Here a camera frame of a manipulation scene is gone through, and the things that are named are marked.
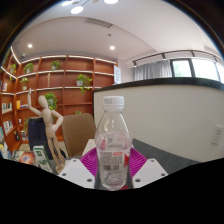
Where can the black ceiling track rail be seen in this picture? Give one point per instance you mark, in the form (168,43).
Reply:
(180,53)

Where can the window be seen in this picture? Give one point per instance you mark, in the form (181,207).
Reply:
(203,68)

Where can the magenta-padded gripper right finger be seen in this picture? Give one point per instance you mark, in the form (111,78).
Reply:
(150,172)

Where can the dark blue chair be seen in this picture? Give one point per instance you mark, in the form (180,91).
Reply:
(36,133)

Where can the white wall sign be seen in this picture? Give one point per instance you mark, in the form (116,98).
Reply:
(117,74)

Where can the grey curtain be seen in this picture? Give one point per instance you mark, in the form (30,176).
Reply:
(153,70)

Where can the green white tissue box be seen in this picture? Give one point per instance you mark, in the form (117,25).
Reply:
(46,166)

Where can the tan chair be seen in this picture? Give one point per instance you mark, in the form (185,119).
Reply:
(78,133)

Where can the clear plastic water bottle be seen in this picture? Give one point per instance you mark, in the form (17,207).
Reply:
(112,146)

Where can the wooden artist mannequin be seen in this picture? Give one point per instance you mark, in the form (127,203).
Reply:
(48,123)

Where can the ceiling lights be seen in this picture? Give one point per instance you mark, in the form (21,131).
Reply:
(77,9)

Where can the white wall socket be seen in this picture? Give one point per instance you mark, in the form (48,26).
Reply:
(217,134)

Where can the flat round red coaster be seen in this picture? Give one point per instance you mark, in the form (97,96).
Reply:
(125,187)

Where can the green white drink carton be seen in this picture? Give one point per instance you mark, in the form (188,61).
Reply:
(40,153)

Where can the ceiling air vent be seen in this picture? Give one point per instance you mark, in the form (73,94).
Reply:
(97,22)

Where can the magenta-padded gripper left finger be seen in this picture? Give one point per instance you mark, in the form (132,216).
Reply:
(76,172)

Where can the wooden wall shelf unit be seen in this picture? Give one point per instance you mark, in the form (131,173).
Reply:
(70,96)

